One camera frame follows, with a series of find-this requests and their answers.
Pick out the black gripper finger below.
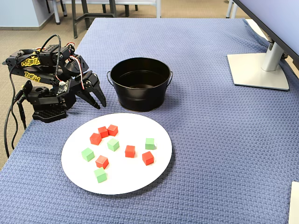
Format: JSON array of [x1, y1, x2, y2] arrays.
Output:
[[75, 89, 101, 110], [92, 80, 107, 108]]

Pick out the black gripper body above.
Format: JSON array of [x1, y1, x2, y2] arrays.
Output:
[[71, 70, 99, 94]]

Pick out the red cube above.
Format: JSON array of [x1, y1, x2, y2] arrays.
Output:
[[142, 151, 155, 166], [107, 124, 119, 137], [124, 145, 136, 158], [98, 126, 109, 139], [95, 155, 110, 169], [89, 133, 102, 146]]

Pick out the white round plate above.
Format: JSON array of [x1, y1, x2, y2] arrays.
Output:
[[61, 112, 173, 196]]

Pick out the black metal bucket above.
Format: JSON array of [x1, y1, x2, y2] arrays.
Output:
[[107, 57, 174, 112]]

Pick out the white table leg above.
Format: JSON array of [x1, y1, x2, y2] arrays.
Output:
[[53, 0, 62, 25]]

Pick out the white desk with leg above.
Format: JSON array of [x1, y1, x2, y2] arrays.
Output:
[[63, 0, 162, 19]]

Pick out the blue woven tablecloth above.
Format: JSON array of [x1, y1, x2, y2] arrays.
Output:
[[0, 18, 299, 224]]

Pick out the light grey chair legs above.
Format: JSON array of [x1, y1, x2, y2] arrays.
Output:
[[225, 0, 239, 19]]

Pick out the monitor with silver stand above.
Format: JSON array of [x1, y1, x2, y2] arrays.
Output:
[[227, 0, 299, 91]]

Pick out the white flat board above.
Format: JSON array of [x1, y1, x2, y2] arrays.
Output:
[[288, 181, 299, 224]]

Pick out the thin black camera cable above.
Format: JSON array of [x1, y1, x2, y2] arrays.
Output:
[[8, 34, 65, 100]]

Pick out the thick black cable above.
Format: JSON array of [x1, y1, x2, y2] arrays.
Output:
[[3, 90, 25, 159], [10, 97, 28, 151]]

